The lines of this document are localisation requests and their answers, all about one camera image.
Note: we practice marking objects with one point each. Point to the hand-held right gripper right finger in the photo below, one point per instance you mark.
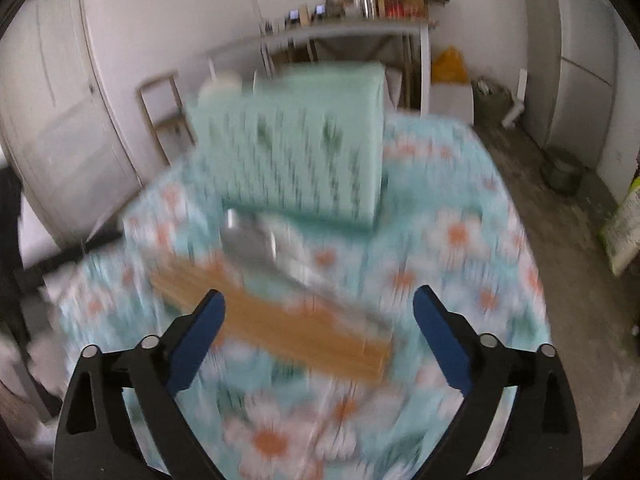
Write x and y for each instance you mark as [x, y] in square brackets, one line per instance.
[435, 325]

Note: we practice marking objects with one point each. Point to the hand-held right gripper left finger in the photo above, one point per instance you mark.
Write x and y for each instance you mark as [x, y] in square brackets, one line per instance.
[207, 320]

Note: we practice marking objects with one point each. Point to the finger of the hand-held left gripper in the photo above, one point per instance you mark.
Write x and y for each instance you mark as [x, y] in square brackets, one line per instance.
[82, 252]

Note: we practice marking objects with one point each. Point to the pile of wooden chopsticks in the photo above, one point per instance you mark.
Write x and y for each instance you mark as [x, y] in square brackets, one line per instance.
[300, 330]

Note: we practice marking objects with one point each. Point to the green perforated plastic basket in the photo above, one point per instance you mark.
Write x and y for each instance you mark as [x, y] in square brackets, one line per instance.
[290, 160]

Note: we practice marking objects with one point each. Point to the floral blue tablecloth table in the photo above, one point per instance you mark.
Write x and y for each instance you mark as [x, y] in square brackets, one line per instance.
[450, 240]

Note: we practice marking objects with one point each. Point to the white door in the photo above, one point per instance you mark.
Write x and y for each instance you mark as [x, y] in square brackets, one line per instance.
[65, 110]

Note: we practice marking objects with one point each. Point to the wooden chair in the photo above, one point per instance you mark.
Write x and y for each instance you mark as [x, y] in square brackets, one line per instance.
[172, 122]

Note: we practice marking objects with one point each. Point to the metal pot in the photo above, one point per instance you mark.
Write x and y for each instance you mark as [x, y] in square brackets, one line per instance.
[562, 172]

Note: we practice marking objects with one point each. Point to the white and green sack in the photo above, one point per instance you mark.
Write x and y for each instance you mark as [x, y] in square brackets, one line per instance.
[622, 230]

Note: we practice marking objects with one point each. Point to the white cardboard box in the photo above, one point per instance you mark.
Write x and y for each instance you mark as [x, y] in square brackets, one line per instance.
[452, 100]

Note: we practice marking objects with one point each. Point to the white pipe piece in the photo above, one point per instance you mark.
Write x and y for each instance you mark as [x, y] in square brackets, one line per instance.
[512, 112]

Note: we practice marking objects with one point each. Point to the green cloth bag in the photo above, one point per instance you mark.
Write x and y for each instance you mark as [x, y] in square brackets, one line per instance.
[492, 102]

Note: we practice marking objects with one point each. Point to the yellow plastic bag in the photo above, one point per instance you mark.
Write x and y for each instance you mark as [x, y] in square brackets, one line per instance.
[450, 67]

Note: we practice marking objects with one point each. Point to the grey refrigerator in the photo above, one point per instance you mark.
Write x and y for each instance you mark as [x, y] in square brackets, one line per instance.
[575, 60]

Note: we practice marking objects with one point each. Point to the white framed table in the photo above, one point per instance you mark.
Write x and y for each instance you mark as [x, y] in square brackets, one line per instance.
[350, 27]

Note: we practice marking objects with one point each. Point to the clutter of small table things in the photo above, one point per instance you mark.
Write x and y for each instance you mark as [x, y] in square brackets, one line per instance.
[395, 5]

